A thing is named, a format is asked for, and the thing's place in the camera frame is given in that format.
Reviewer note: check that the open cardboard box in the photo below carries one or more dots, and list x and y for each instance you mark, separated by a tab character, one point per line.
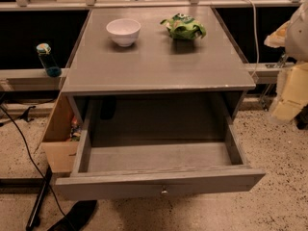
59	149

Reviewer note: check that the white ceramic bowl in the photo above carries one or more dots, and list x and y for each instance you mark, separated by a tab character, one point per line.
124	32

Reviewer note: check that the black metal stand leg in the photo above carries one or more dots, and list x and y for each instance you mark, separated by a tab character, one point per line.
34	220

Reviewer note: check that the colourful snack packs in box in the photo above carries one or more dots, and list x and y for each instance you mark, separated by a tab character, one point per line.
75	130

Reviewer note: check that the blue water bottle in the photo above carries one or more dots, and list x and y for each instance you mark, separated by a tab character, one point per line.
47	60

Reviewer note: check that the grey wooden nightstand cabinet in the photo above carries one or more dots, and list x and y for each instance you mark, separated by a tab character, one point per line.
156	62

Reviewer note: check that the open grey top drawer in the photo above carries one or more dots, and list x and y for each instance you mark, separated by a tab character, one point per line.
132	145

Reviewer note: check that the green rice chip bag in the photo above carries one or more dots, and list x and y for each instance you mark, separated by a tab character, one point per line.
184	27

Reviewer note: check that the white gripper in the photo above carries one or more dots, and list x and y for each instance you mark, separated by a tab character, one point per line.
297	38

